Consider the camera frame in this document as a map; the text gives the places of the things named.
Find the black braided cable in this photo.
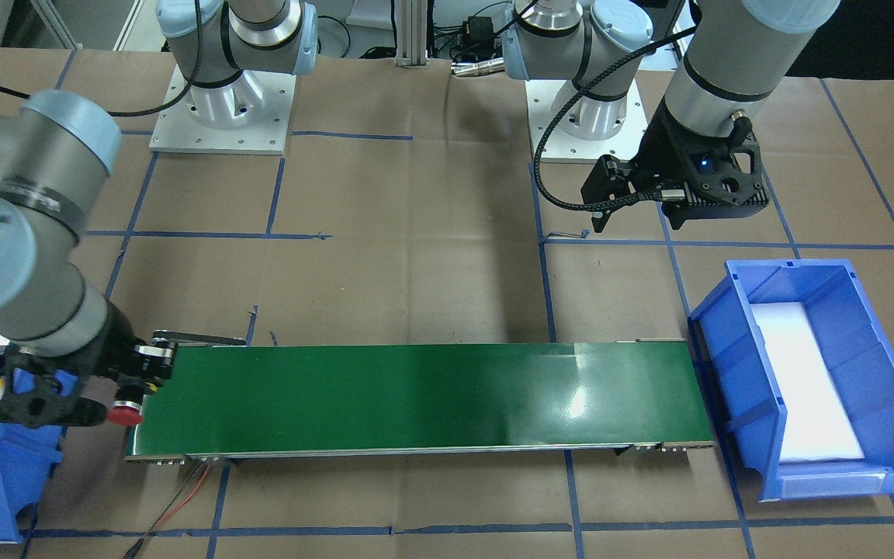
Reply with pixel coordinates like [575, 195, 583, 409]
[532, 23, 700, 212]

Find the aluminium frame post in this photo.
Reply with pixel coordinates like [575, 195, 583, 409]
[390, 1, 433, 68]

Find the green conveyor belt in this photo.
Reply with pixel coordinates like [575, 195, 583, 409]
[125, 339, 714, 463]

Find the black power box background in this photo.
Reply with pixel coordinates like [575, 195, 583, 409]
[457, 16, 494, 49]

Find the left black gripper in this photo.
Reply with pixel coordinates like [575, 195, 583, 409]
[580, 102, 771, 234]

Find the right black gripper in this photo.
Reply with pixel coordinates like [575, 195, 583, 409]
[0, 302, 178, 429]

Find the red black conveyor wire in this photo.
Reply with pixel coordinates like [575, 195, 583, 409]
[123, 461, 215, 559]

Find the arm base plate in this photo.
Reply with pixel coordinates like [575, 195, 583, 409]
[525, 79, 648, 164]
[149, 71, 296, 156]

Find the red mushroom push button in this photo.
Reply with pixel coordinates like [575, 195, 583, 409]
[106, 383, 146, 427]

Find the blue bin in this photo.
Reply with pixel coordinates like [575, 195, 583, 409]
[691, 259, 894, 502]
[0, 311, 68, 544]

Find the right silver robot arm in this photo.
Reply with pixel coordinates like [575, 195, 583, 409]
[0, 1, 318, 429]

